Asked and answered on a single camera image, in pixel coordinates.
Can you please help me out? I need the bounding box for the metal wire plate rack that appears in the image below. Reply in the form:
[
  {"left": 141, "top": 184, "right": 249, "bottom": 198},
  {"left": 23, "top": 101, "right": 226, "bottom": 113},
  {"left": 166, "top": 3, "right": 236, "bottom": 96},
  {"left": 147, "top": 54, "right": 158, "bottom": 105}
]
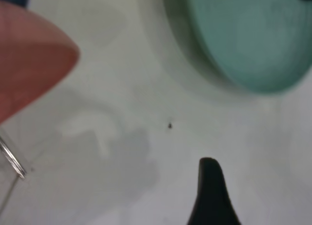
[{"left": 0, "top": 136, "right": 28, "bottom": 211}]

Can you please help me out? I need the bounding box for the green round plate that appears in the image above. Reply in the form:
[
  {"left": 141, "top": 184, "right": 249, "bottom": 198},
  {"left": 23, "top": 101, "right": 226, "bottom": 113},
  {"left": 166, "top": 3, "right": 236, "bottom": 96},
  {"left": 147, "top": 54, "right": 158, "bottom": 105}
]
[{"left": 162, "top": 0, "right": 312, "bottom": 94}]

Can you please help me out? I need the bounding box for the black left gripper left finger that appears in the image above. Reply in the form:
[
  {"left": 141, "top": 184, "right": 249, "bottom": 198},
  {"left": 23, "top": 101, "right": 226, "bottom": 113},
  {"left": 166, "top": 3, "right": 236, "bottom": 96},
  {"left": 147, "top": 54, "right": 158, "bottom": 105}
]
[{"left": 186, "top": 157, "right": 245, "bottom": 225}]

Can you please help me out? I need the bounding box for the pink round plate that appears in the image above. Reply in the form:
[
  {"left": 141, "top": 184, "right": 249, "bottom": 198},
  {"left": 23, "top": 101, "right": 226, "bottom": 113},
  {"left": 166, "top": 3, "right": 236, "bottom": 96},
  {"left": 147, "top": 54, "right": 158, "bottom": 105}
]
[{"left": 0, "top": 0, "right": 81, "bottom": 125}]

